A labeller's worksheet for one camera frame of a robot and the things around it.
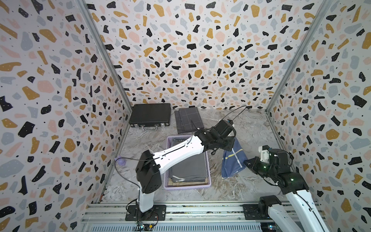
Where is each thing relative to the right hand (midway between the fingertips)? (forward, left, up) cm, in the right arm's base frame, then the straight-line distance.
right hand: (243, 161), depth 75 cm
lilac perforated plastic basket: (-3, +41, -12) cm, 43 cm away
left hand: (+7, +5, +6) cm, 11 cm away
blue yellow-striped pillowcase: (+1, +5, -2) cm, 6 cm away
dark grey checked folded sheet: (+41, +32, -14) cm, 54 cm away
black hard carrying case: (+45, +63, -14) cm, 79 cm away
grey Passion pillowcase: (0, +27, -11) cm, 29 cm away
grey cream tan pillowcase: (-7, +20, -15) cm, 25 cm away
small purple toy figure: (+4, +70, -10) cm, 71 cm away
